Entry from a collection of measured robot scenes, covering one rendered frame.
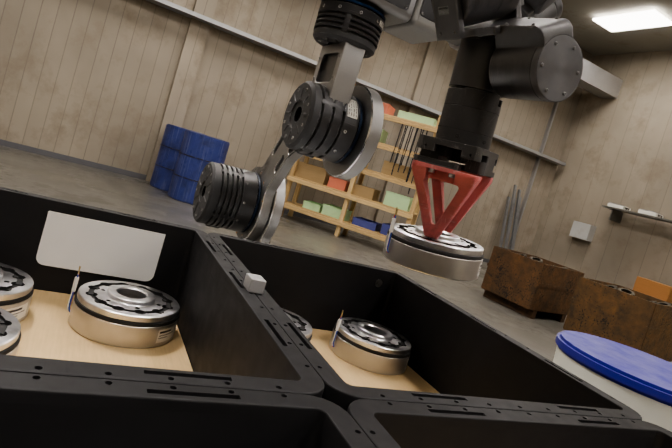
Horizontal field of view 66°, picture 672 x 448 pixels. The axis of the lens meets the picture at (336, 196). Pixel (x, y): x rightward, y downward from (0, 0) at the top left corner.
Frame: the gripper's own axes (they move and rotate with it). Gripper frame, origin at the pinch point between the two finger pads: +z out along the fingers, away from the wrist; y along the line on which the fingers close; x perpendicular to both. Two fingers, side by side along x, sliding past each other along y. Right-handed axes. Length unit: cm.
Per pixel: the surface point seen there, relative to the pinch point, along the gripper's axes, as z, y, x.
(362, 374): 19.3, 1.2, 4.4
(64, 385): 5.7, -39.8, 4.6
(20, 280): 13.8, -22.6, 32.9
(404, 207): 84, 717, 225
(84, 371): 5.8, -38.3, 5.2
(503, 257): 99, 628, 55
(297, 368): 6.8, -27.6, -0.3
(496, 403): 7.9, -18.0, -11.1
